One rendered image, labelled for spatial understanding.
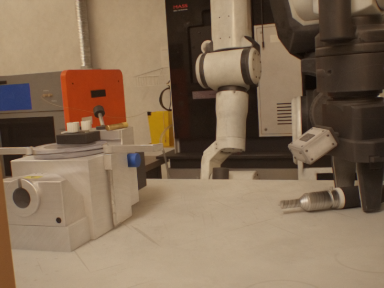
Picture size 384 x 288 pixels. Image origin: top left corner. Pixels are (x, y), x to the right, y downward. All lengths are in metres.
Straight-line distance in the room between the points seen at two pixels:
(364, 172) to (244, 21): 0.60
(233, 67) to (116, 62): 2.64
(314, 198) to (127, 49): 3.09
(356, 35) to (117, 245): 0.34
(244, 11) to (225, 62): 0.13
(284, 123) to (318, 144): 1.52
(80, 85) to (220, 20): 0.86
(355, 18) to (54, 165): 0.37
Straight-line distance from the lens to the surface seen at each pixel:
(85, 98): 1.88
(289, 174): 2.07
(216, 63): 1.07
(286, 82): 2.10
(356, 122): 0.58
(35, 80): 1.87
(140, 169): 0.72
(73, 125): 0.63
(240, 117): 1.08
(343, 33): 0.56
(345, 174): 0.66
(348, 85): 0.58
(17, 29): 4.15
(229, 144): 1.06
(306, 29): 1.01
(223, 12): 1.12
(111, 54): 3.68
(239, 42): 1.10
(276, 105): 2.12
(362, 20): 0.60
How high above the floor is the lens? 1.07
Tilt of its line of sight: 7 degrees down
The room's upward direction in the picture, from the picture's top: 4 degrees counter-clockwise
